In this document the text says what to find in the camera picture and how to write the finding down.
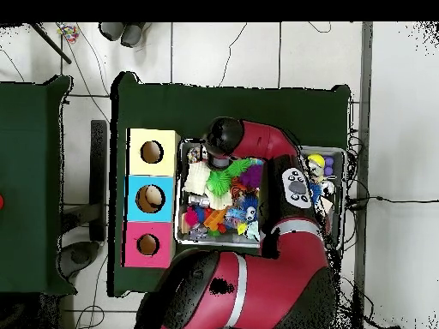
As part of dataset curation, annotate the black rod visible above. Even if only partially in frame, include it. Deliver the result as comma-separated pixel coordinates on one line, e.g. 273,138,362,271
27,22,73,65

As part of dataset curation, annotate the shallow clear mesh bin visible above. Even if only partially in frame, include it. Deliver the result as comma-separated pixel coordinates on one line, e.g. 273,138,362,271
174,139,347,253

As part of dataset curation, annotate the wooden box with three holes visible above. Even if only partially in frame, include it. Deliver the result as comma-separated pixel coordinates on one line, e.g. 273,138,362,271
123,128,183,270

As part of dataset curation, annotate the cream muslin cloth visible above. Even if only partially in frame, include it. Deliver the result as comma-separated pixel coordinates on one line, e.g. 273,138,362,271
181,160,235,211

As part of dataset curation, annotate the side table with green cloth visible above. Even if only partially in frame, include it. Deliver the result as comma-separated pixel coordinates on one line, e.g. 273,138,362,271
0,75,73,297

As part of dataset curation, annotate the small colourful object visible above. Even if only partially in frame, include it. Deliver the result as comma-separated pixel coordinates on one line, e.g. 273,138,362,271
56,23,80,44

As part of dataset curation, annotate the black power adapter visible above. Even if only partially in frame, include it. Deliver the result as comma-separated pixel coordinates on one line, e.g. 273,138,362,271
346,196,370,210

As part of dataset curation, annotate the orange plastic toy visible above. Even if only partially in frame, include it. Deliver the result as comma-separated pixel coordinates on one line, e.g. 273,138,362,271
203,207,227,234

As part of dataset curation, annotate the purple spiky ball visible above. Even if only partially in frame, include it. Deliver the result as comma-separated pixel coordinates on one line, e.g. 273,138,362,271
239,165,265,190

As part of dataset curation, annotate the smooth yellow ball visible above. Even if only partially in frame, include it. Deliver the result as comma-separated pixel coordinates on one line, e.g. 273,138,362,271
307,154,327,174

